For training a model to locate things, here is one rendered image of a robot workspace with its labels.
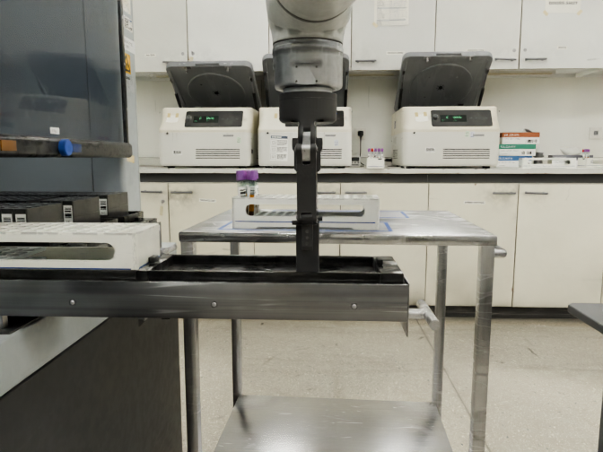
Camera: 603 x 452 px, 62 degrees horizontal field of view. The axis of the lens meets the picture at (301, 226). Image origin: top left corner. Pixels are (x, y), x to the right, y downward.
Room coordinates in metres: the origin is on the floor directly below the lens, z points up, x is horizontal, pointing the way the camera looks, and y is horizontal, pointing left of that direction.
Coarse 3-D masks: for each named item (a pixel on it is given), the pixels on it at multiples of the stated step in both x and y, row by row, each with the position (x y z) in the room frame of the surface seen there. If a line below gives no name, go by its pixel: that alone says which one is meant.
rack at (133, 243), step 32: (0, 224) 0.73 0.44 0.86; (32, 224) 0.73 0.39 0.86; (64, 224) 0.73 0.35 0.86; (96, 224) 0.73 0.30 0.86; (128, 224) 0.74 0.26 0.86; (0, 256) 0.68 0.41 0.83; (32, 256) 0.75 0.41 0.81; (64, 256) 0.75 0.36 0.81; (96, 256) 0.75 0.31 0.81; (128, 256) 0.65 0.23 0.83
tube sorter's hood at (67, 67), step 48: (0, 0) 0.78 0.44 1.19; (48, 0) 0.92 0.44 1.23; (96, 0) 1.11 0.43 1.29; (0, 48) 0.77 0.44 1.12; (48, 48) 0.91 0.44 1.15; (96, 48) 1.10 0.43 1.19; (0, 96) 0.76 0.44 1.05; (48, 96) 0.90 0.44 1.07; (96, 96) 1.08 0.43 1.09; (48, 144) 0.87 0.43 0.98; (96, 144) 1.04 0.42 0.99
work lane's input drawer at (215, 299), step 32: (160, 256) 0.73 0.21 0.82; (192, 256) 0.75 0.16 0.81; (224, 256) 0.74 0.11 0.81; (256, 256) 0.74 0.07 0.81; (288, 256) 0.74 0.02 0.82; (320, 256) 0.74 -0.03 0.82; (352, 256) 0.74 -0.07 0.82; (384, 256) 0.73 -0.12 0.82; (0, 288) 0.64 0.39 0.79; (32, 288) 0.64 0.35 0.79; (64, 288) 0.63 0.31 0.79; (96, 288) 0.63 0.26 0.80; (128, 288) 0.63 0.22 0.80; (160, 288) 0.63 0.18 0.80; (192, 288) 0.63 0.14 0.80; (224, 288) 0.62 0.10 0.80; (256, 288) 0.62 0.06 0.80; (288, 288) 0.62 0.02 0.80; (320, 288) 0.62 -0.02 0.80; (352, 288) 0.62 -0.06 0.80; (384, 288) 0.62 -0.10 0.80; (352, 320) 0.62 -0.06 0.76; (384, 320) 0.62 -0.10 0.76
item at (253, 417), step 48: (192, 240) 0.96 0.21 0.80; (240, 240) 0.96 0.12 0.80; (288, 240) 0.95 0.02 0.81; (336, 240) 0.94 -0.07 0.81; (384, 240) 0.93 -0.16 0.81; (432, 240) 0.93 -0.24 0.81; (480, 240) 0.92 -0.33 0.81; (480, 288) 0.92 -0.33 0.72; (192, 336) 0.97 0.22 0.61; (240, 336) 1.40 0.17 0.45; (480, 336) 0.92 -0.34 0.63; (192, 384) 0.97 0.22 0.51; (240, 384) 1.39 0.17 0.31; (480, 384) 0.92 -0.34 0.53; (192, 432) 0.97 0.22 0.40; (240, 432) 1.18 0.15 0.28; (288, 432) 1.18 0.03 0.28; (336, 432) 1.18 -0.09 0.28; (384, 432) 1.18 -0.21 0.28; (432, 432) 1.18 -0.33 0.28; (480, 432) 0.92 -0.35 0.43
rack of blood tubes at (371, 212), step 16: (240, 208) 1.02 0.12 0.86; (368, 208) 0.99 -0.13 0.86; (240, 224) 1.02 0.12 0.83; (256, 224) 1.01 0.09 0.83; (272, 224) 1.01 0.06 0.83; (288, 224) 1.01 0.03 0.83; (320, 224) 1.00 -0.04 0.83; (336, 224) 1.00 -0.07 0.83; (352, 224) 1.00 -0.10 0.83; (368, 224) 0.99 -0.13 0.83
